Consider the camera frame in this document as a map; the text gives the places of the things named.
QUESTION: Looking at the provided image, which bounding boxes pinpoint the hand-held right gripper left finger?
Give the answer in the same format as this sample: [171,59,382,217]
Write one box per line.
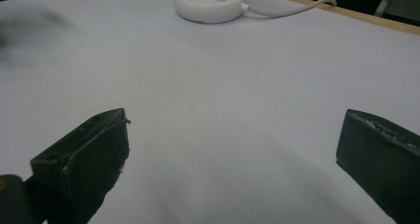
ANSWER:
[30,107,132,224]

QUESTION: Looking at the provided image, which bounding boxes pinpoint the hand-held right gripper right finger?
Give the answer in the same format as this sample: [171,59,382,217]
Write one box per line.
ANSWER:
[336,108,420,224]

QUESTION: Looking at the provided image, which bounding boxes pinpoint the white round power hub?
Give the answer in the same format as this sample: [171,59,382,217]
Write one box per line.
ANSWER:
[173,0,250,24]

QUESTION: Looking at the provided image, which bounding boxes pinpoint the white power cable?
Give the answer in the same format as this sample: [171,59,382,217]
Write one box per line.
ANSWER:
[246,0,338,19]

